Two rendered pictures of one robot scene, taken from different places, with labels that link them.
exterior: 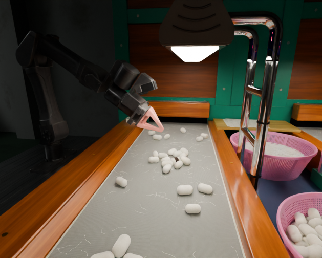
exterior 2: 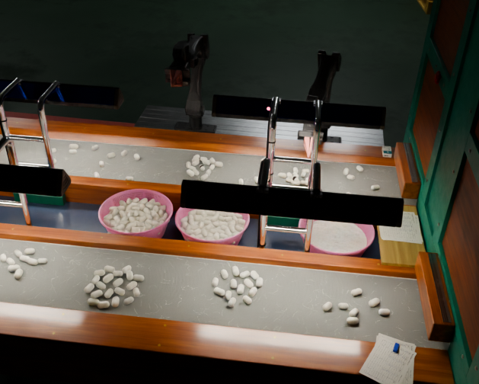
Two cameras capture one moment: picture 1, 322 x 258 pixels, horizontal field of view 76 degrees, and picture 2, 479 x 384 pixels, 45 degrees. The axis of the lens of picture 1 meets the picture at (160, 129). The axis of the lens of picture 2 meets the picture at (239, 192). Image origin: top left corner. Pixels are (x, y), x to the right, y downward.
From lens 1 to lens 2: 2.21 m
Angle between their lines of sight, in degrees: 79
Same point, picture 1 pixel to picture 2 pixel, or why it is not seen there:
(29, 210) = (234, 139)
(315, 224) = (232, 216)
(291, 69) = (447, 207)
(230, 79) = (431, 174)
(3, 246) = (215, 140)
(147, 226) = (231, 171)
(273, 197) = (280, 235)
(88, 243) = (221, 158)
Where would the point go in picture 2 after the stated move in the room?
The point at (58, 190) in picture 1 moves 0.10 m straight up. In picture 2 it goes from (248, 142) to (249, 121)
